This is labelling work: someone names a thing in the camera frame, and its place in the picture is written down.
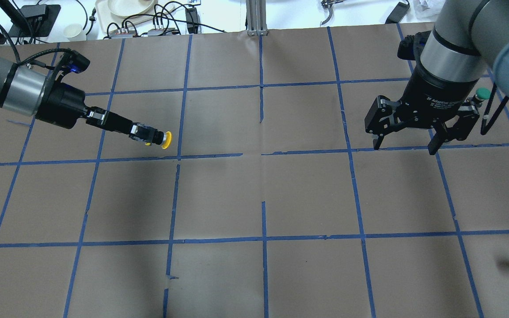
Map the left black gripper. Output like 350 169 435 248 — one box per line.
35 82 135 136

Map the white power strip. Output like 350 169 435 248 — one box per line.
146 27 180 38

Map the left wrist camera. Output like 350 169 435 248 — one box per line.
51 49 91 83

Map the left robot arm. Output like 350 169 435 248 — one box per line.
0 50 138 136

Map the yellow push button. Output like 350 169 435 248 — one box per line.
129 123 172 149

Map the beige tray with plate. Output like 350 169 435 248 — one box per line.
95 0 160 32

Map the green push button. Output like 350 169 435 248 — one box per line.
471 87 492 107

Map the black power adapter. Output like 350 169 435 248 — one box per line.
384 0 410 24

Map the aluminium frame post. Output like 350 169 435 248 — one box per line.
246 0 268 37

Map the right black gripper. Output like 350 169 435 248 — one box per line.
365 68 479 155

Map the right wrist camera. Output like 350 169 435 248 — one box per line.
397 31 431 62

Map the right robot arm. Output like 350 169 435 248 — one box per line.
364 0 509 155

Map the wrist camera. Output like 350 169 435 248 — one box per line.
51 49 91 83
397 31 431 62

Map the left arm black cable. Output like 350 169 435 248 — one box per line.
0 2 74 71

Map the white paper cup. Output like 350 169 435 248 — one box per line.
63 23 87 42

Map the black stand base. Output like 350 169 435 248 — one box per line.
6 4 62 38

